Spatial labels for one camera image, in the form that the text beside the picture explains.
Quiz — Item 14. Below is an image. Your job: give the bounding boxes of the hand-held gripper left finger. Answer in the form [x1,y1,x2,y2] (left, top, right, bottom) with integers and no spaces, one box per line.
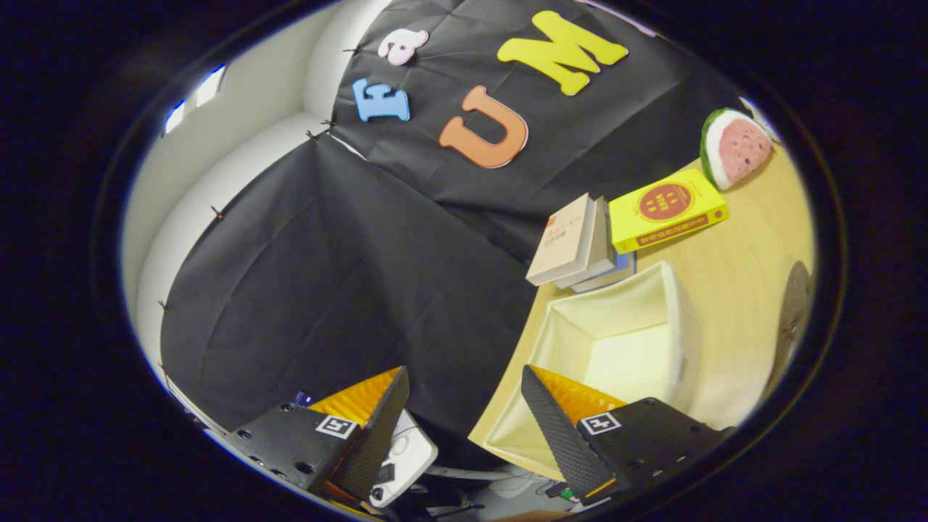
[225,366,410,502]

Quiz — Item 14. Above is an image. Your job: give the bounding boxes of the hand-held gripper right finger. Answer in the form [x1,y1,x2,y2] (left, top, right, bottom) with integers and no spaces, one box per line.
[521,365,733,502]

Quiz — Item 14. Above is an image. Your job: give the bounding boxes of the cream fabric storage box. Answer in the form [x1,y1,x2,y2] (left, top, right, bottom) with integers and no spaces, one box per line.
[468,261,703,481]

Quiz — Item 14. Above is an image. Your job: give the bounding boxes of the brown fuzzy slipper shoe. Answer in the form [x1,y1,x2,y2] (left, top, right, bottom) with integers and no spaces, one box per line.
[770,261,813,381]

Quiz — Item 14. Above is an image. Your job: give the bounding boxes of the white plastic device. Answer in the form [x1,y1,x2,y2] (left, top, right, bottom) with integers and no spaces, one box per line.
[370,410,439,508]

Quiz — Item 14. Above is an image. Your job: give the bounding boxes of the blue book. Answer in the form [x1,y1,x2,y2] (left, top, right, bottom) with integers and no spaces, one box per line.
[571,250,637,294]

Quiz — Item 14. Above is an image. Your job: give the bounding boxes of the black backdrop cloth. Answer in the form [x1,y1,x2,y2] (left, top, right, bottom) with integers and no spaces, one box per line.
[159,0,762,436]

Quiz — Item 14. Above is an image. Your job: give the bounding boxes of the white book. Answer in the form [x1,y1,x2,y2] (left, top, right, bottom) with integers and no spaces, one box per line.
[555,196,617,289]

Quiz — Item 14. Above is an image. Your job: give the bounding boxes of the yellow book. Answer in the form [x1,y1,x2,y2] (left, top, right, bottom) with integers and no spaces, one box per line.
[609,168,729,254]

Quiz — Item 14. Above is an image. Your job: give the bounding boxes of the watermelon slice plush toy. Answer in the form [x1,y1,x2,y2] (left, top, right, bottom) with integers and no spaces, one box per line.
[700,108,774,191]

